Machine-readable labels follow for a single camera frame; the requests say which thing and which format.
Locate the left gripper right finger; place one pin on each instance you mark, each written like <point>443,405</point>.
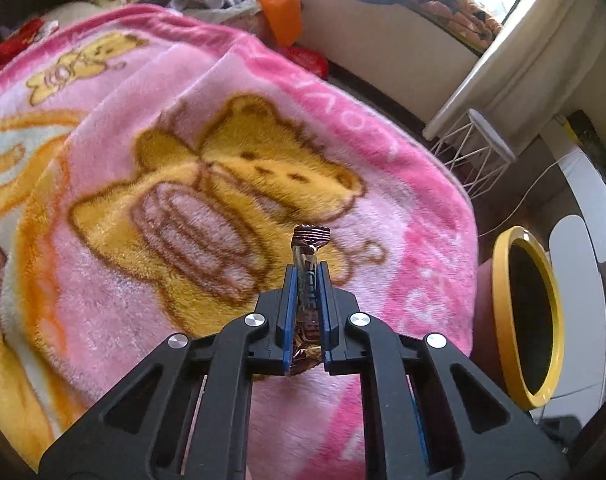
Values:
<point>428,412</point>

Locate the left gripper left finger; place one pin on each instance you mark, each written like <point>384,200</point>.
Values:
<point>183,411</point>

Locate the brown snack wrapper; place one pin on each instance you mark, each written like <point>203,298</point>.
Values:
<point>306,242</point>

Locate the yellow rim trash bin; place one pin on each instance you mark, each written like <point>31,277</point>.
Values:
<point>519,330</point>

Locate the pink bear blanket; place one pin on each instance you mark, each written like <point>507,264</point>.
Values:
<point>152,170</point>

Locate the red plastic bag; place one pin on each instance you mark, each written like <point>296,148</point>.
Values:
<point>312,61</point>

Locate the cream curtain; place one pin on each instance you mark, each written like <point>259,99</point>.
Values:
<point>540,57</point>

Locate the red pillow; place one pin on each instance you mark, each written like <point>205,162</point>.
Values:
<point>29,33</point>

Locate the floral laundry basket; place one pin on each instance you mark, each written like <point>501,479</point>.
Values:
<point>246,15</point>

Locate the orange bag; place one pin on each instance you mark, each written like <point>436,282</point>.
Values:
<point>285,20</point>

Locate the white wire stool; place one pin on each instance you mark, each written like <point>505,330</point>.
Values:
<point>475,152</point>

